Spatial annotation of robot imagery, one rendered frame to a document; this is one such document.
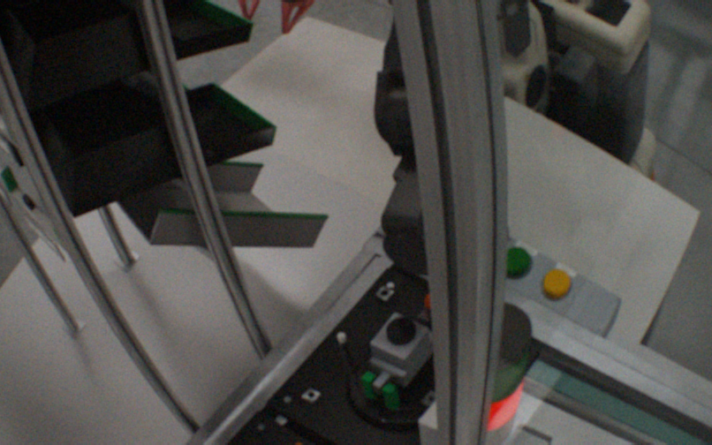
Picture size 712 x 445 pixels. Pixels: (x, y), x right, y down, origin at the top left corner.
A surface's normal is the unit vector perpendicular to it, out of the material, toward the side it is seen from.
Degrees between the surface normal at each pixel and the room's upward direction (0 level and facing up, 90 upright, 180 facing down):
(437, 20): 90
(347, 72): 0
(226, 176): 90
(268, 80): 0
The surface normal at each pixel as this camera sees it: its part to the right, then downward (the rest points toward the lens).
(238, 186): 0.68, 0.52
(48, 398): -0.12, -0.61
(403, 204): -0.43, -0.60
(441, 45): -0.60, 0.67
